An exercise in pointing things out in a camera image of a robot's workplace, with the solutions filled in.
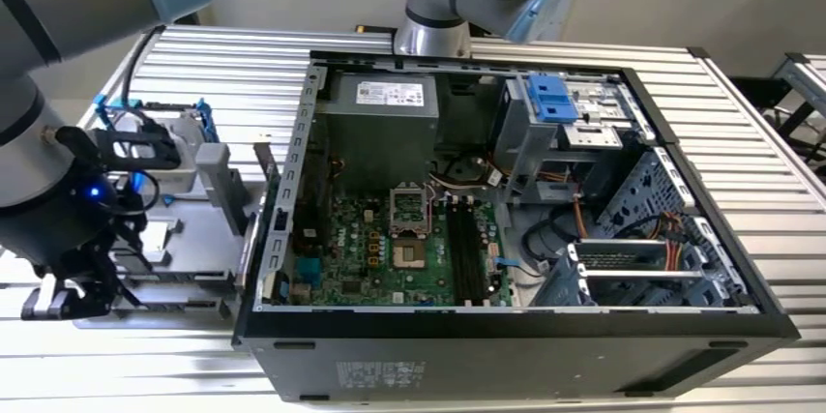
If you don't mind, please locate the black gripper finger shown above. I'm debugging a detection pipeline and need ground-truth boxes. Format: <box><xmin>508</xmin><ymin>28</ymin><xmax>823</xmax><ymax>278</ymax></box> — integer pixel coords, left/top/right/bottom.
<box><xmin>84</xmin><ymin>219</ymin><xmax>154</xmax><ymax>312</ymax></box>
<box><xmin>19</xmin><ymin>257</ymin><xmax>91</xmax><ymax>322</ymax></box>

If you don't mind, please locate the RAM stick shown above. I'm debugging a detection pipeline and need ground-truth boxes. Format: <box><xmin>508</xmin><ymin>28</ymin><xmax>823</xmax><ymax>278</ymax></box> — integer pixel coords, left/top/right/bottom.
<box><xmin>126</xmin><ymin>301</ymin><xmax>224</xmax><ymax>314</ymax></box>
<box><xmin>126</xmin><ymin>271</ymin><xmax>234</xmax><ymax>286</ymax></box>

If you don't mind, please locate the black RAM slot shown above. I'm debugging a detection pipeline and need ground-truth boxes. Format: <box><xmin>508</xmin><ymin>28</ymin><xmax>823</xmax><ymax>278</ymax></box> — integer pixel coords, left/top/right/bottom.
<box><xmin>459</xmin><ymin>194</ymin><xmax>484</xmax><ymax>307</ymax></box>
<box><xmin>452</xmin><ymin>194</ymin><xmax>476</xmax><ymax>307</ymax></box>
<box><xmin>467</xmin><ymin>194</ymin><xmax>491</xmax><ymax>307</ymax></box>
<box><xmin>444</xmin><ymin>194</ymin><xmax>468</xmax><ymax>307</ymax></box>

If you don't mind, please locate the silver CPU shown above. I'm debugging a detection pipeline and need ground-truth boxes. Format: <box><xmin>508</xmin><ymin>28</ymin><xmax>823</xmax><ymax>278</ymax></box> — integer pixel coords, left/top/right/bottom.
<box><xmin>143</xmin><ymin>227</ymin><xmax>174</xmax><ymax>253</ymax></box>

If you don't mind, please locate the grey parts rack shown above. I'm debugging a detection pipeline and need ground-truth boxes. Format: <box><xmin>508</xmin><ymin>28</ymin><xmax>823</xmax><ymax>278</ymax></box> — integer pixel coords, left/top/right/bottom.
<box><xmin>71</xmin><ymin>141</ymin><xmax>272</xmax><ymax>330</ymax></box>

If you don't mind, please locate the hard disk in blue carrier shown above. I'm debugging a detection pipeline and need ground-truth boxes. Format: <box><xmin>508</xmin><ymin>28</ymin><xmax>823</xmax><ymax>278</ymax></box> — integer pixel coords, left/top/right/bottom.
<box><xmin>93</xmin><ymin>92</ymin><xmax>219</xmax><ymax>205</ymax></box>

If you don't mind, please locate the teal board connector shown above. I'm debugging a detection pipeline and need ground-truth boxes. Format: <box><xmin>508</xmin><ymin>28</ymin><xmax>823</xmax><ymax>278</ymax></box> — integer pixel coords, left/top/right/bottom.
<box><xmin>295</xmin><ymin>257</ymin><xmax>324</xmax><ymax>286</ymax></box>

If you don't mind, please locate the black case fan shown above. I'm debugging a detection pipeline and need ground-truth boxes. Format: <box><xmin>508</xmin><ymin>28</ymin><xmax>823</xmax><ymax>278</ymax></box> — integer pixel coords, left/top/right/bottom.
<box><xmin>300</xmin><ymin>139</ymin><xmax>335</xmax><ymax>241</ymax></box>

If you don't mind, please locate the green motherboard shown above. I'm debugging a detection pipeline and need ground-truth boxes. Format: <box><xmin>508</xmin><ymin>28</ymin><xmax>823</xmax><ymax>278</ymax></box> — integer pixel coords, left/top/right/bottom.
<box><xmin>290</xmin><ymin>190</ymin><xmax>518</xmax><ymax>308</ymax></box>

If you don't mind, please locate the CPU socket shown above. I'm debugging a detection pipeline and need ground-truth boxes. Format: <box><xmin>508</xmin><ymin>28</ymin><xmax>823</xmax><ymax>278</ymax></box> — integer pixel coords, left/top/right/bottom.
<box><xmin>391</xmin><ymin>233</ymin><xmax>431</xmax><ymax>269</ymax></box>

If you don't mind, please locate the metal socket cover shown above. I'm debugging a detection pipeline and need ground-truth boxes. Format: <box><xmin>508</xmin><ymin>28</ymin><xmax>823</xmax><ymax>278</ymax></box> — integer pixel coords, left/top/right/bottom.
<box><xmin>388</xmin><ymin>182</ymin><xmax>432</xmax><ymax>236</ymax></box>

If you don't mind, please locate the grey power supply unit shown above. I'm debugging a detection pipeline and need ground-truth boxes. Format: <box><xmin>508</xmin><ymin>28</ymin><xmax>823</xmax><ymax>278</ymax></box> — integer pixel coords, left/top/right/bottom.
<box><xmin>319</xmin><ymin>72</ymin><xmax>442</xmax><ymax>192</ymax></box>

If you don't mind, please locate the black open PC case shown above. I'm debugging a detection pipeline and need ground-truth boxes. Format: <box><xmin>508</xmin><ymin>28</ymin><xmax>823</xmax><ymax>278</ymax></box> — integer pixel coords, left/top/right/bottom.
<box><xmin>231</xmin><ymin>49</ymin><xmax>802</xmax><ymax>404</ymax></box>

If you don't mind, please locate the blue drive bay latch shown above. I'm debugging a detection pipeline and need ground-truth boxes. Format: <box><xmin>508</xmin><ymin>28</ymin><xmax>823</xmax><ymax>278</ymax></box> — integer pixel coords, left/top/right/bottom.
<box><xmin>526</xmin><ymin>73</ymin><xmax>579</xmax><ymax>125</ymax></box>

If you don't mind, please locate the grey disk bay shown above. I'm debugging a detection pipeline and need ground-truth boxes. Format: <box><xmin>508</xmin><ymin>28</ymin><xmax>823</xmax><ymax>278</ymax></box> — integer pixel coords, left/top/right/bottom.
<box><xmin>534</xmin><ymin>238</ymin><xmax>718</xmax><ymax>309</ymax></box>

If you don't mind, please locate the neighbouring metal table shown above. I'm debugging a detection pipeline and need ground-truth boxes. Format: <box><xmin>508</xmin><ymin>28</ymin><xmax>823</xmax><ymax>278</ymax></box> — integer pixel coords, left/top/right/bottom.
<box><xmin>770</xmin><ymin>51</ymin><xmax>826</xmax><ymax>163</ymax></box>

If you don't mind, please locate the thick black cable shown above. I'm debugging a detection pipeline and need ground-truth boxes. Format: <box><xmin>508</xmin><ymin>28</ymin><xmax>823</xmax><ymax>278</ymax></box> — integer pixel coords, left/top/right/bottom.
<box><xmin>119</xmin><ymin>25</ymin><xmax>163</xmax><ymax>120</ymax></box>

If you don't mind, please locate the graphics card with metal bracket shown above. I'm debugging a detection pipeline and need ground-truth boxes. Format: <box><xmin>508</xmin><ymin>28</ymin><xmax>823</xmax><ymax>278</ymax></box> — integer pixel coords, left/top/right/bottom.
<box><xmin>235</xmin><ymin>140</ymin><xmax>283</xmax><ymax>291</ymax></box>

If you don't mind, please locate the thin wire locking lever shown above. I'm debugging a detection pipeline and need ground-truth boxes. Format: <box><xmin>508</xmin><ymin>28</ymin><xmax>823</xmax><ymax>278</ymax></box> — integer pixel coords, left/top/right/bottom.
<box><xmin>426</xmin><ymin>179</ymin><xmax>438</xmax><ymax>236</ymax></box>

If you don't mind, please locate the black looped wire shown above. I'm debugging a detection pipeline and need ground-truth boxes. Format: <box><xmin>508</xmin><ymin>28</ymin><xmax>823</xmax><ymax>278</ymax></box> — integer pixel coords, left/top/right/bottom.
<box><xmin>520</xmin><ymin>217</ymin><xmax>577</xmax><ymax>270</ymax></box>

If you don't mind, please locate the orange red wire bundle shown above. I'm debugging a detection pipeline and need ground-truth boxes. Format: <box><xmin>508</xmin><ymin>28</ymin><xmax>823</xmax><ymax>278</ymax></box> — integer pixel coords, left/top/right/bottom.
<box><xmin>658</xmin><ymin>212</ymin><xmax>687</xmax><ymax>273</ymax></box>

